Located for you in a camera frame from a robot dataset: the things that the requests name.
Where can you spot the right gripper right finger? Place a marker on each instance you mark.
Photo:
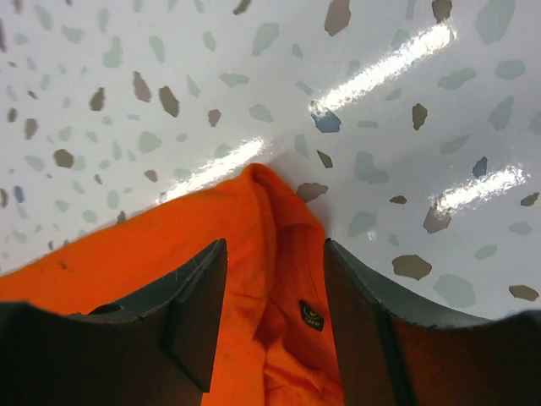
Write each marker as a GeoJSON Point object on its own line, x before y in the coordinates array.
{"type": "Point", "coordinates": [395, 347]}

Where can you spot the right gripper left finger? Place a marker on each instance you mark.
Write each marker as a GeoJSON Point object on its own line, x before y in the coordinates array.
{"type": "Point", "coordinates": [155, 346]}

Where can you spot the orange t-shirt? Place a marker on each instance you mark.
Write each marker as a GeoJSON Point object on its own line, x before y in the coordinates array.
{"type": "Point", "coordinates": [275, 345]}

